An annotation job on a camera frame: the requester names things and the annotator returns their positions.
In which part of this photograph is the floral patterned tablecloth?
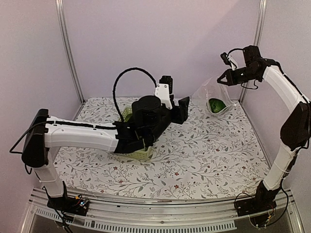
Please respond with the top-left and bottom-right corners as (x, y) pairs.
(54, 102), (269, 200)

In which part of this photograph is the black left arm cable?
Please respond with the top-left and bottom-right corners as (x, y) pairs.
(112, 67), (157, 122)

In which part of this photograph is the yellow-green fruit toy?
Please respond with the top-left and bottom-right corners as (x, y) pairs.
(124, 114), (132, 122)

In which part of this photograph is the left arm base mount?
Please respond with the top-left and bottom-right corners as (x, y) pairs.
(47, 193), (90, 216)

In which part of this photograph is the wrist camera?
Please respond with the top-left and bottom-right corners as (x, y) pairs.
(220, 52), (238, 70)
(154, 76), (173, 110)

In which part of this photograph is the aluminium front rail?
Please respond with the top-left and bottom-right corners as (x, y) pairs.
(21, 188), (305, 233)

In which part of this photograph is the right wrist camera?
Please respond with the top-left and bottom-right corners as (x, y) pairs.
(220, 52), (238, 70)

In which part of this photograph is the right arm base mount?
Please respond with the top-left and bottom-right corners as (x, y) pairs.
(234, 192), (276, 216)

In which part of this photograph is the left aluminium frame post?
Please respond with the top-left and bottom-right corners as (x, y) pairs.
(55, 0), (85, 104)

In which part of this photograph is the beige perforated plastic basket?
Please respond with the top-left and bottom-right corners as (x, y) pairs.
(122, 106), (153, 161)

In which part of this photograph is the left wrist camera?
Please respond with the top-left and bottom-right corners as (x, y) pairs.
(154, 76), (173, 110)

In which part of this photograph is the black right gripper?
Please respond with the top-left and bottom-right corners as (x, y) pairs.
(217, 66), (259, 86)

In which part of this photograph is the green bok choy toy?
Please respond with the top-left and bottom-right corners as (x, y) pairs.
(208, 98), (226, 114)

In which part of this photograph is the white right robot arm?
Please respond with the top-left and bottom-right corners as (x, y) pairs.
(217, 58), (311, 212)

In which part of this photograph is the clear zip top bag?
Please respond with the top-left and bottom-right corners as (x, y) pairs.
(191, 77), (237, 117)

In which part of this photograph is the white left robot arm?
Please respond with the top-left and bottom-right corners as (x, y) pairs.
(21, 95), (190, 211)

